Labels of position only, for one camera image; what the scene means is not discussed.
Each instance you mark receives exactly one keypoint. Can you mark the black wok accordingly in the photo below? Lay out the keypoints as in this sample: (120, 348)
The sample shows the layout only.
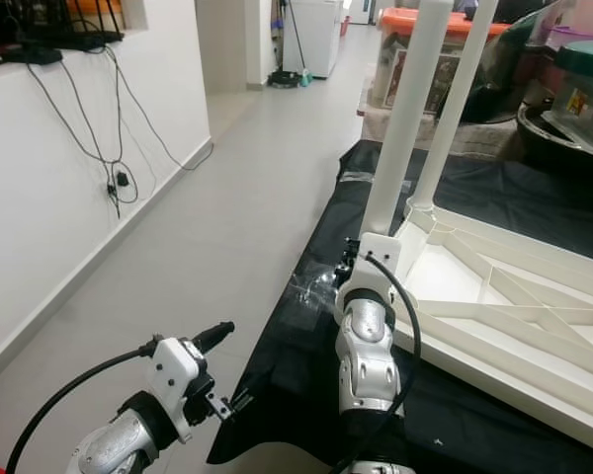
(553, 148)

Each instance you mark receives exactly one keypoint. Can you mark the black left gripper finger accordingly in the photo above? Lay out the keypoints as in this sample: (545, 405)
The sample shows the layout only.
(239, 401)
(212, 336)

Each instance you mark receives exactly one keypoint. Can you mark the pink cardboard box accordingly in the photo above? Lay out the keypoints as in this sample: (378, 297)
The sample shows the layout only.
(583, 15)

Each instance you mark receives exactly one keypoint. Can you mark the black tablecloth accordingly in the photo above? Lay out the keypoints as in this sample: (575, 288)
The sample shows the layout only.
(296, 395)

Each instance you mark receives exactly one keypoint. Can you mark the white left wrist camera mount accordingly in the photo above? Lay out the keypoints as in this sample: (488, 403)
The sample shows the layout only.
(173, 370)

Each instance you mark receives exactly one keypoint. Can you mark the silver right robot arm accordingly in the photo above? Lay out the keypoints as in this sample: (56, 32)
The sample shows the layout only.
(366, 365)

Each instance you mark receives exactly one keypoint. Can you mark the green plastic lid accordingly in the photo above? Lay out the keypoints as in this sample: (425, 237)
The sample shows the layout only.
(588, 59)

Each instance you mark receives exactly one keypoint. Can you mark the grey stone ledge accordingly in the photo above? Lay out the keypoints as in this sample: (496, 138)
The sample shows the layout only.
(484, 138)

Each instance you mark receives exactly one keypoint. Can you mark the dark bag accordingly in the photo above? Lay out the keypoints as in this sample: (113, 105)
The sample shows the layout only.
(514, 79)

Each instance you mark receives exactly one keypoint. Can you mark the mop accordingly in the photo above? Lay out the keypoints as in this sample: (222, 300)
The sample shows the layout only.
(287, 79)

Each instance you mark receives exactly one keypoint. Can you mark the white cabinet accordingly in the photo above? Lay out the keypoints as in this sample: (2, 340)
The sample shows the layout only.
(316, 39)

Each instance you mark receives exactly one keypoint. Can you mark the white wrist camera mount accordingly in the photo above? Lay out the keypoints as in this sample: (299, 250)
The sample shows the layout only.
(381, 252)
(173, 370)

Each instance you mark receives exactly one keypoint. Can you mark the black charger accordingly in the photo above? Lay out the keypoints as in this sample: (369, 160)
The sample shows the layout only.
(124, 181)

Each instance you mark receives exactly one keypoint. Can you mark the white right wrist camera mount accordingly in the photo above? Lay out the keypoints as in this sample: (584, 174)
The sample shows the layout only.
(381, 252)

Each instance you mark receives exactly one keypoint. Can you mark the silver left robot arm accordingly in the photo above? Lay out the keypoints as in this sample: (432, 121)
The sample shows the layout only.
(119, 444)

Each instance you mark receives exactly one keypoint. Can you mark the orange lid storage box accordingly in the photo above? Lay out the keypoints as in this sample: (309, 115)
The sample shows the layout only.
(395, 22)

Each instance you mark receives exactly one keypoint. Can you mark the black box device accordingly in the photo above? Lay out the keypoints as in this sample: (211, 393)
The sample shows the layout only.
(10, 30)

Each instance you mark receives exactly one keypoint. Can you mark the white plastic table top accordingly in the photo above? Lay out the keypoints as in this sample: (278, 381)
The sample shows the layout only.
(534, 365)

